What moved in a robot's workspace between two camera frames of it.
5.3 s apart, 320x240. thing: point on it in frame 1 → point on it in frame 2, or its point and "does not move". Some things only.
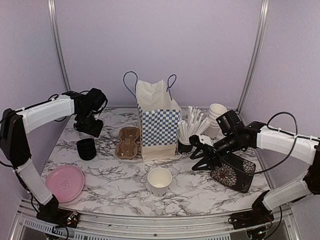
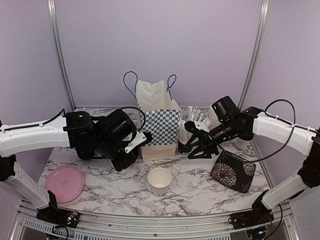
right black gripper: (206, 160) → (207, 146)
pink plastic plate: (67, 182) does not move
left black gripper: (95, 131) → (120, 165)
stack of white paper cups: (215, 110) does not move
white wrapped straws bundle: (195, 125) does not move
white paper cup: (159, 179) does not move
